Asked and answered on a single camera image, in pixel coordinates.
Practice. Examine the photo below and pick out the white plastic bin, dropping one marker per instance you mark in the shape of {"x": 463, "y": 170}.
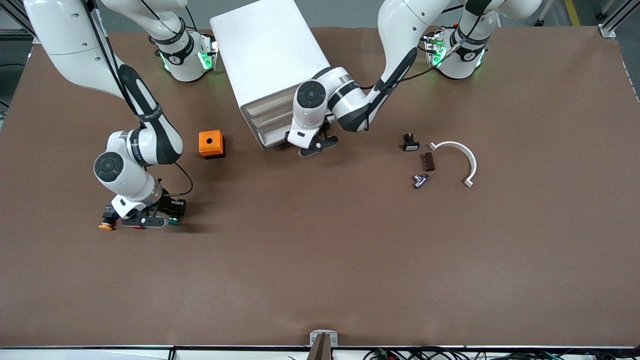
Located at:
{"x": 275, "y": 136}

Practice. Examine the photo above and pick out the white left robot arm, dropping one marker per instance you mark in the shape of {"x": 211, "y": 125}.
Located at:
{"x": 400, "y": 30}

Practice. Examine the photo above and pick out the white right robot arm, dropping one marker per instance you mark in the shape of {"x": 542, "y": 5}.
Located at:
{"x": 75, "y": 45}

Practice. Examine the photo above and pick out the red push button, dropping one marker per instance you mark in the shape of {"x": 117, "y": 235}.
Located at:
{"x": 137, "y": 227}

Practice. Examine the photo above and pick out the yellow push button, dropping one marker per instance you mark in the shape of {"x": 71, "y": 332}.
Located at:
{"x": 106, "y": 222}

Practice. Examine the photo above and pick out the chrome tee pipe fitting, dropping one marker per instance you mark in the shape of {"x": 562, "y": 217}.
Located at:
{"x": 421, "y": 181}

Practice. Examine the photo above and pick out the brown cylinder capacitor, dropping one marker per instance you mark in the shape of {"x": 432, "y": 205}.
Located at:
{"x": 429, "y": 162}

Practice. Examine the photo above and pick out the orange button enclosure box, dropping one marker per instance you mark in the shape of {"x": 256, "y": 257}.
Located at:
{"x": 210, "y": 142}

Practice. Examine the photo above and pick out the black rectangular white-faced switch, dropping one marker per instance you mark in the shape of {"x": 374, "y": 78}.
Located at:
{"x": 411, "y": 144}

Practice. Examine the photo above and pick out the white curved plastic bracket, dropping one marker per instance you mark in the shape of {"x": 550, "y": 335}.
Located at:
{"x": 467, "y": 155}

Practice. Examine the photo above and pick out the grey metal mount bracket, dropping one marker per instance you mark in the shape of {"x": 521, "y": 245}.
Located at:
{"x": 315, "y": 336}

